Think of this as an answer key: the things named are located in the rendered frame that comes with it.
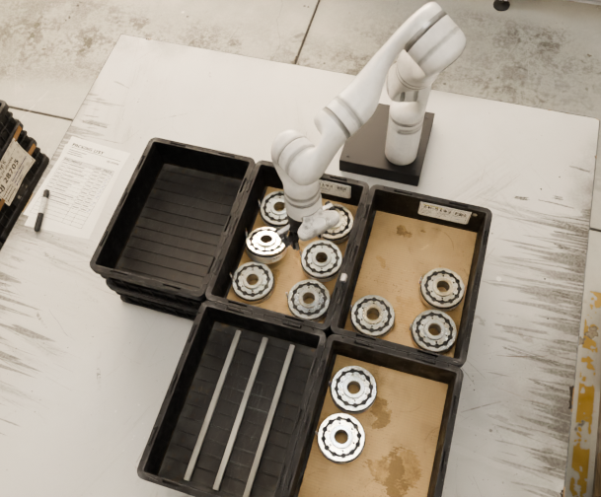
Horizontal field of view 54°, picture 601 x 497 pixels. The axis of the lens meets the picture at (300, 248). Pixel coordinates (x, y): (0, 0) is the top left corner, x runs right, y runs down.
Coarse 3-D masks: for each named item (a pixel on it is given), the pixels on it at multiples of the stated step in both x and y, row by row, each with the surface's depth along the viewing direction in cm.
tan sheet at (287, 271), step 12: (324, 204) 157; (348, 204) 157; (300, 240) 153; (312, 240) 153; (288, 252) 152; (240, 264) 151; (276, 264) 150; (288, 264) 150; (300, 264) 150; (276, 276) 149; (288, 276) 149; (300, 276) 148; (276, 288) 147; (288, 288) 147; (276, 300) 146; (312, 300) 146; (288, 312) 145
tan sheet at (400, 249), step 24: (384, 216) 154; (384, 240) 151; (408, 240) 151; (432, 240) 151; (456, 240) 150; (384, 264) 148; (408, 264) 148; (432, 264) 148; (456, 264) 147; (360, 288) 146; (384, 288) 146; (408, 288) 145; (408, 312) 143; (456, 312) 142; (408, 336) 140
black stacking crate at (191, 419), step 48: (240, 336) 143; (288, 336) 139; (192, 384) 138; (240, 384) 138; (288, 384) 137; (192, 432) 134; (240, 432) 133; (288, 432) 132; (192, 480) 129; (240, 480) 128
